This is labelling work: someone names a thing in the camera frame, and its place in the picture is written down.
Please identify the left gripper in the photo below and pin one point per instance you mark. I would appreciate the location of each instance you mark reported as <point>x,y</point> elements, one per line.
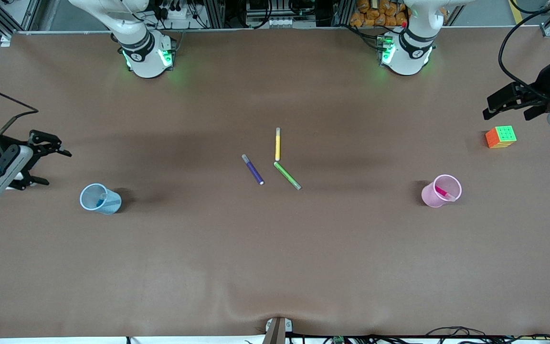
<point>545,79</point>

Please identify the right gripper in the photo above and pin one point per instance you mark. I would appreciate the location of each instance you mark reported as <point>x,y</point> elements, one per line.
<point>36,141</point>

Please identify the blue marker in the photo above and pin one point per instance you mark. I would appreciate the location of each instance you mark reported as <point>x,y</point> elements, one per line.
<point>100,202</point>

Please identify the pink marker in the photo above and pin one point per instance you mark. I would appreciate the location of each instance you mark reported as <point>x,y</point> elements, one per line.
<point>443,192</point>

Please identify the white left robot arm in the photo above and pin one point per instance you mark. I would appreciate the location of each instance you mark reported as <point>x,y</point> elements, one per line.
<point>408,59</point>

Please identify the colourful puzzle cube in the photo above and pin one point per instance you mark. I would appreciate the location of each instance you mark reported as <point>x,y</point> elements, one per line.
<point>500,137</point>

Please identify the light blue cup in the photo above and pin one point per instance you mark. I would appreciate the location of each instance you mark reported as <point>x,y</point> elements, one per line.
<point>112,205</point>

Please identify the pink cup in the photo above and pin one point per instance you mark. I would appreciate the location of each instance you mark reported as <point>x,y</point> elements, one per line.
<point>430,198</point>

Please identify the orange toy bread pile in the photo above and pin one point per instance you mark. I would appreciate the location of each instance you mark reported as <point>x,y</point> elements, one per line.
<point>375,12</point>

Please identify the white power strip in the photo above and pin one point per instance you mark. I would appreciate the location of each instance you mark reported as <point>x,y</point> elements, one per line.
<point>179,14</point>

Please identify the purple marker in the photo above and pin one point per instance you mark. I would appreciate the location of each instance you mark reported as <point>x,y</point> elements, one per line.
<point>253,170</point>

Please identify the yellow marker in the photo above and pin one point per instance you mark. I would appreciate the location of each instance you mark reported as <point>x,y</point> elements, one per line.
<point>277,145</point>

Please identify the green marker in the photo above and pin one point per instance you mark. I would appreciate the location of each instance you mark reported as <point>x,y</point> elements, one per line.
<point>286,175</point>

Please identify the white terminal block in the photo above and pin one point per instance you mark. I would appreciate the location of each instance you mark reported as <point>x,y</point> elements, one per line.
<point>282,21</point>

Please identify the brown table cover mat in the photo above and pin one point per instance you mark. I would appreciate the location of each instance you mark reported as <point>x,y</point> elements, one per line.
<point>275,263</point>

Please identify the green connector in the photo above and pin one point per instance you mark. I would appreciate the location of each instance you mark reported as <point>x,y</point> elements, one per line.
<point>338,340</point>

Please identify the metal table corner bracket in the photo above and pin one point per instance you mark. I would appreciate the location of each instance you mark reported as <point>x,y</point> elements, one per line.
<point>549,29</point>

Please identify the camera stand post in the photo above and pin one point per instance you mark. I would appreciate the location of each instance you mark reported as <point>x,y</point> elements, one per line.
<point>277,332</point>

